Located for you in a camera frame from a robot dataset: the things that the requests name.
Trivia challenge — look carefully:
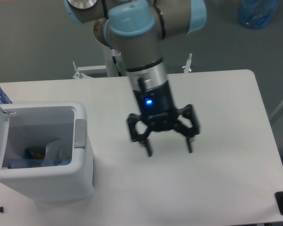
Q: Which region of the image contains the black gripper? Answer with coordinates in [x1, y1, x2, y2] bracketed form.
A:
[127, 80, 200, 157]

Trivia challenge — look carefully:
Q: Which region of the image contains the white plastic bag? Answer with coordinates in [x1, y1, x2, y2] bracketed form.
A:
[44, 139, 72, 160]

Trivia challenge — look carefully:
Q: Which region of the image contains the clear plastic water bottle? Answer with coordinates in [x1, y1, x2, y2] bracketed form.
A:
[2, 159, 71, 169]

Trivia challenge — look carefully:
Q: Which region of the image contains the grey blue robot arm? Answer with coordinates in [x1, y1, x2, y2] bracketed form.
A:
[64, 0, 207, 155]

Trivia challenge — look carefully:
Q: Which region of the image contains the white trash can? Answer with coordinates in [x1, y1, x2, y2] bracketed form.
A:
[0, 101, 94, 201]

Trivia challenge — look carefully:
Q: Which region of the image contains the colourful snack wrapper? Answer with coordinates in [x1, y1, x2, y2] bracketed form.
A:
[24, 147, 46, 160]

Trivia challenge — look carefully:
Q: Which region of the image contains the blue plastic bag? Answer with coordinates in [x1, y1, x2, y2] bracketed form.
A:
[237, 0, 281, 29]

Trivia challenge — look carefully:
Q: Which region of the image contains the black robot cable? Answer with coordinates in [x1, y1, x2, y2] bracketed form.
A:
[112, 55, 123, 77]

